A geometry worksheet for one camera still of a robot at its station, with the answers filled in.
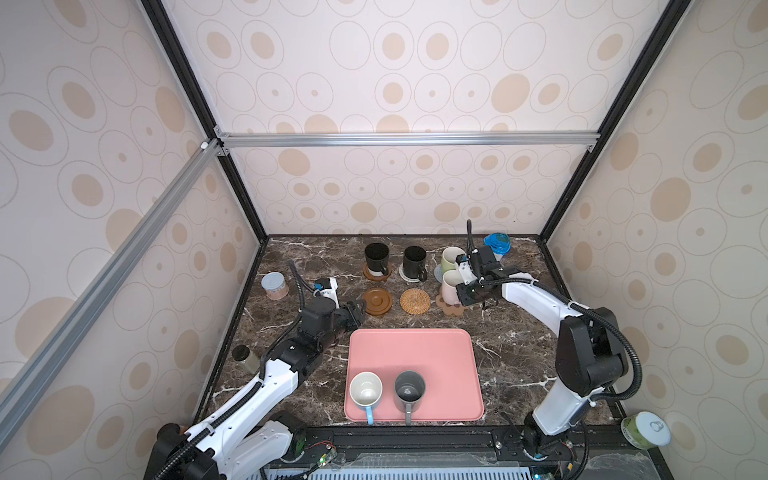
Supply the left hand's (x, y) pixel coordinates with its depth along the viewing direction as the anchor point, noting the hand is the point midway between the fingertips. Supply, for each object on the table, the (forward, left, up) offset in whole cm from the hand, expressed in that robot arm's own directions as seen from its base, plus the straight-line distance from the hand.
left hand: (368, 300), depth 78 cm
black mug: (+25, -1, -12) cm, 28 cm away
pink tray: (-8, -22, -18) cm, 30 cm away
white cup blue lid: (+30, -44, -11) cm, 55 cm away
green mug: (+22, -25, -10) cm, 35 cm away
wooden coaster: (+11, -2, -20) cm, 23 cm away
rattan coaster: (+11, -14, -19) cm, 26 cm away
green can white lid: (-28, -68, -14) cm, 75 cm away
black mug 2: (+24, -14, -14) cm, 31 cm away
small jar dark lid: (-10, +35, -16) cm, 40 cm away
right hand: (+10, -29, -12) cm, 33 cm away
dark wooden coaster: (+20, -2, -19) cm, 28 cm away
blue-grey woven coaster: (+23, -23, -19) cm, 38 cm away
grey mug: (-18, -11, -18) cm, 28 cm away
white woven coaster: (+23, -10, -20) cm, 32 cm away
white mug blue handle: (-18, +1, -17) cm, 25 cm away
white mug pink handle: (+14, -25, -10) cm, 30 cm away
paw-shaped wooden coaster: (+9, -25, -20) cm, 34 cm away
